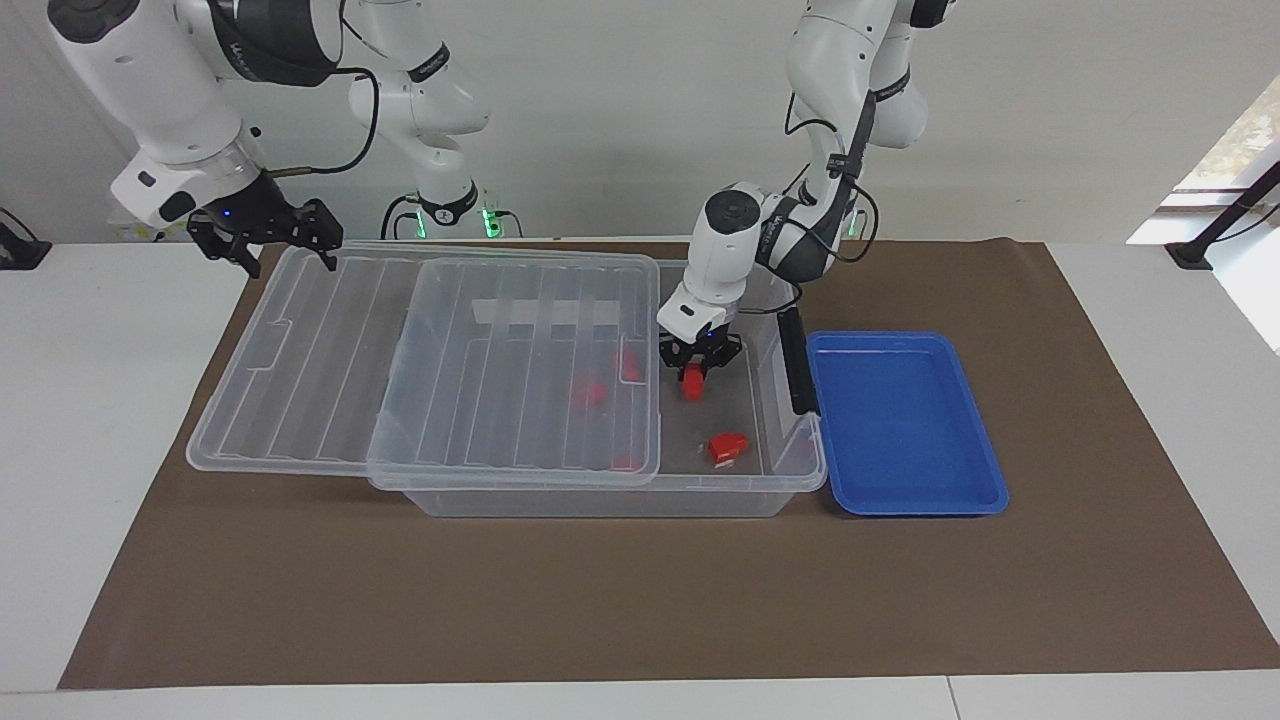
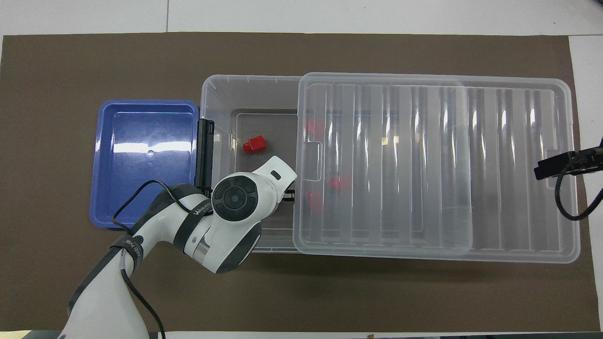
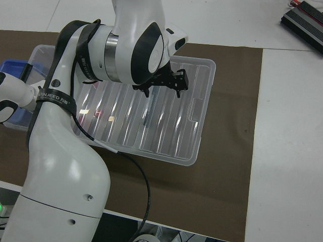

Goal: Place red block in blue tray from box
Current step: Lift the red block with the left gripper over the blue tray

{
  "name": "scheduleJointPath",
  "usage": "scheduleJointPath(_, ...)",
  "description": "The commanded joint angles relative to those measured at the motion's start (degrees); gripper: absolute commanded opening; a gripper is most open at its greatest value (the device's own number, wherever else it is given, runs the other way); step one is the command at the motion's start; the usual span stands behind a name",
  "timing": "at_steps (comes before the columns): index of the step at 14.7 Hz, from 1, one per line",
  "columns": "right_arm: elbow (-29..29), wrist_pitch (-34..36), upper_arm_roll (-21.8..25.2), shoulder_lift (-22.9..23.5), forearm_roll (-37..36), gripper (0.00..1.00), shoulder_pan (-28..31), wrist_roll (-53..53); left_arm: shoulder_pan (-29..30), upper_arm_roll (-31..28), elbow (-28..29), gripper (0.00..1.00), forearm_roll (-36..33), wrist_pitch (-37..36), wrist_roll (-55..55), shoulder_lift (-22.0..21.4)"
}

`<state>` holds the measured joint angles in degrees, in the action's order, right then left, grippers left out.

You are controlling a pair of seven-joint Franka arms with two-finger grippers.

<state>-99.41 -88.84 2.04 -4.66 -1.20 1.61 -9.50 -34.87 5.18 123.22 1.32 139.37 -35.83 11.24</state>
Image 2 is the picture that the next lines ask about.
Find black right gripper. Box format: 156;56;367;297
535;147;603;180

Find clear plastic box lid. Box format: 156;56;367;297
292;72;581;264

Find black box latch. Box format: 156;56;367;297
194;119;215;191

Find clear plastic storage box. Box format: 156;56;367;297
194;74;474;253

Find blue plastic tray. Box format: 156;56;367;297
90;99;200;230

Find brown table mat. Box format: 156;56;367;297
0;32;601;332

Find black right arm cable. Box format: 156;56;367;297
555;162;603;221

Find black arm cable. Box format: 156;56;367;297
112;180;166;339
555;162;603;221

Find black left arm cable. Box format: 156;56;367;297
112;180;166;339

